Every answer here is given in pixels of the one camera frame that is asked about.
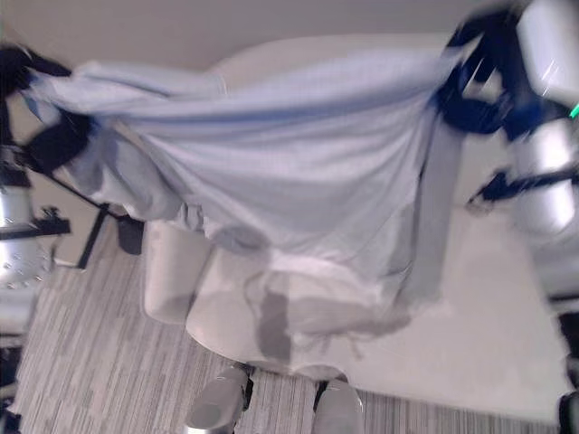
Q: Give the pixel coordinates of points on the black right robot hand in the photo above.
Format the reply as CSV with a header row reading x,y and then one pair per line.
x,y
493,59

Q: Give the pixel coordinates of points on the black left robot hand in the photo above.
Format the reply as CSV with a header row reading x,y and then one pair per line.
x,y
54,140

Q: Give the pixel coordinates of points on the light blue garment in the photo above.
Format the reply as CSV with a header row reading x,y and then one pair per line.
x,y
271,181

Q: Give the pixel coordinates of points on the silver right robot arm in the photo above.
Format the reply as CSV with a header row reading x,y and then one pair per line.
x,y
547,172

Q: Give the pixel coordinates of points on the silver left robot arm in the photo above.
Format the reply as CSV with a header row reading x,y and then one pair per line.
x,y
16,253

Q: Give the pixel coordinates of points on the white sofa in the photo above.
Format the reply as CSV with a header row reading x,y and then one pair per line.
x,y
475,294

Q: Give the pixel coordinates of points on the black metal stand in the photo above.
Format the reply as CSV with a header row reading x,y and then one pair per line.
x,y
92,235

